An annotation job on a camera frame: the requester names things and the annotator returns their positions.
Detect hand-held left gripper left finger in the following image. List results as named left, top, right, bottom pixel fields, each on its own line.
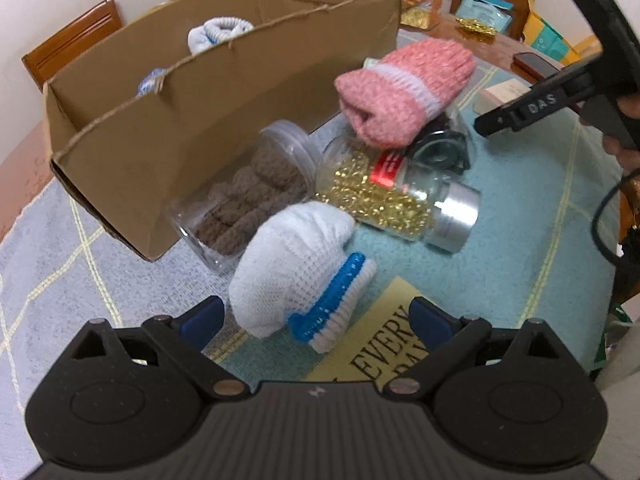
left=70, top=295, right=251, bottom=401

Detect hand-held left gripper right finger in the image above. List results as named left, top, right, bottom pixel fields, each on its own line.
left=382, top=296, right=571, bottom=401

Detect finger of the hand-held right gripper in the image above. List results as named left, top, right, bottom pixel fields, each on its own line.
left=474, top=62, right=601, bottom=136

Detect cream carton box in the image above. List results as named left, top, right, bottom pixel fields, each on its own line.
left=472, top=79, right=531, bottom=116

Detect white knitted sock blue band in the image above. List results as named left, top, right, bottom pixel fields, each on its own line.
left=229, top=201, right=378, bottom=353
left=187, top=16, right=256, bottom=56

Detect clear jar brown contents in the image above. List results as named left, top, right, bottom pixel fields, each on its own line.
left=170, top=120, right=321, bottom=275

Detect pink knitted sock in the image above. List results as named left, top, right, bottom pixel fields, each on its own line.
left=334, top=40, right=477, bottom=150

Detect brown cardboard box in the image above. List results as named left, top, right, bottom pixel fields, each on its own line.
left=42, top=0, right=403, bottom=261

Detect person's right hand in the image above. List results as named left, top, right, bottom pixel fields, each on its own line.
left=602, top=137, right=640, bottom=173

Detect red black phone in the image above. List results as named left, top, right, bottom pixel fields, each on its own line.
left=512, top=51, right=568, bottom=83

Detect yellow teal paper bag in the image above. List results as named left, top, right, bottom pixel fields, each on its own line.
left=522, top=10, right=606, bottom=66

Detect gold ornament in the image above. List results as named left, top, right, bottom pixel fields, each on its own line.
left=456, top=16, right=499, bottom=37

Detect dark glass jar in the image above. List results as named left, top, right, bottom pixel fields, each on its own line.
left=407, top=110, right=473, bottom=175

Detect teal packet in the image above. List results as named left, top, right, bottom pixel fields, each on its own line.
left=459, top=0, right=515, bottom=31

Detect blue checked towel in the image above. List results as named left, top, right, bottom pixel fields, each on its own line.
left=0, top=27, right=621, bottom=411

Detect bottle of gold capsules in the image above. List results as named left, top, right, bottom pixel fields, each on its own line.
left=315, top=132, right=482, bottom=255

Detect black cable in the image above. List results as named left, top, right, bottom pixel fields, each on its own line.
left=592, top=175, right=640, bottom=271

